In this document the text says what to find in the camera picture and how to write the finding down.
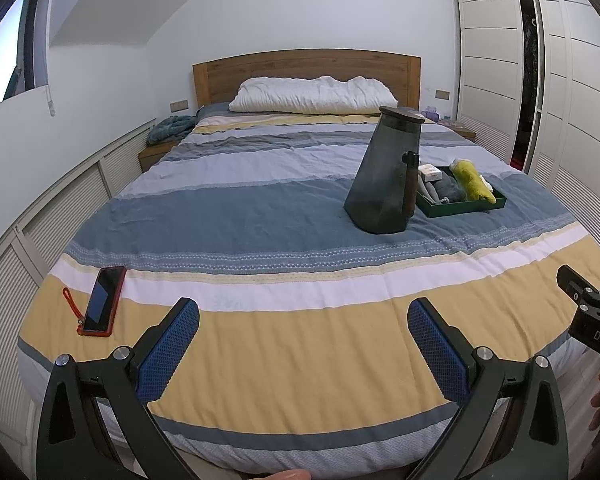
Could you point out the green tray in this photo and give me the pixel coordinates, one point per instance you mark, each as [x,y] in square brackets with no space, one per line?
[460,208]

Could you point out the white yellow tissue packet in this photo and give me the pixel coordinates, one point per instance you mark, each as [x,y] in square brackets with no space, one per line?
[430,172]

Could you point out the white pillow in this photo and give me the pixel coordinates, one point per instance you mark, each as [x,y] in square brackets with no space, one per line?
[310,95]

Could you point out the red cloth in wardrobe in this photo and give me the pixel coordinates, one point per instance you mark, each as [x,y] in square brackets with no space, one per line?
[518,162]

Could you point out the white wardrobe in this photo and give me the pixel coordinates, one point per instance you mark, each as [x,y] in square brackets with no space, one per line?
[490,60]

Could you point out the wall socket plate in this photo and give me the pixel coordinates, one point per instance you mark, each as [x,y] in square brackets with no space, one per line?
[178,106]
[442,94]

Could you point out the light grey cloth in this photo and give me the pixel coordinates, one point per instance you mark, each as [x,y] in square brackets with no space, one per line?
[426,190]

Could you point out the wooden headboard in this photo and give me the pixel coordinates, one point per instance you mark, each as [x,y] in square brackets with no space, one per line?
[300,62]

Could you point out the smartphone in red case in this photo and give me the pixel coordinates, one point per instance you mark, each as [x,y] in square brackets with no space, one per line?
[102,300]

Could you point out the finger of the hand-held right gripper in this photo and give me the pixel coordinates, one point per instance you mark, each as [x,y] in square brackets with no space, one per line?
[577,287]

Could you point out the yellow towel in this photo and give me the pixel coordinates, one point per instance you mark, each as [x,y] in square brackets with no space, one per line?
[472,180]

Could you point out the dark smoked pitcher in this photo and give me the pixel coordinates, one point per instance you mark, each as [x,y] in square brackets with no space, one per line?
[380,185]

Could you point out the window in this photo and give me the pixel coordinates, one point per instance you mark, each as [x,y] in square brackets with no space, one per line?
[0,50]

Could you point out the white louvered wall cabinet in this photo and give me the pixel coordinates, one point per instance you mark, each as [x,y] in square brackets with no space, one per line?
[55,210]

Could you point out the bed with striped bedspread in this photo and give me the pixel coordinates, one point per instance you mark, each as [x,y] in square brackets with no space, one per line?
[280,350]

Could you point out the dark grey towel blue edge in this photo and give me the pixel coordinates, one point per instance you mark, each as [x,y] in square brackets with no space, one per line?
[450,187]

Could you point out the blue grey pillow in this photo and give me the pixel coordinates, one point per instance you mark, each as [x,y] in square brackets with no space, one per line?
[212,108]

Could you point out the wooden nightstand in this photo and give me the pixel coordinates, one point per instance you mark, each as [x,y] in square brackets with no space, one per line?
[152,157]
[464,132]

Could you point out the person's left hand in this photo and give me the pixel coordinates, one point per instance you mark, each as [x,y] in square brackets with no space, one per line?
[280,476]

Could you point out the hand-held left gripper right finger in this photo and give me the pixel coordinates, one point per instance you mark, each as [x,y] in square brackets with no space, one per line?
[435,345]

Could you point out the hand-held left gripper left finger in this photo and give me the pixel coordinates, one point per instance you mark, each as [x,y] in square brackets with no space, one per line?
[172,345]

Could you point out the purple tissue box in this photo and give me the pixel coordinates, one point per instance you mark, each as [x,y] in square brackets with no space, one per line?
[429,112]

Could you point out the teal knitted blanket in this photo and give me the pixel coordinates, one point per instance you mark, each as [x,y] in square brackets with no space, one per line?
[170,127]

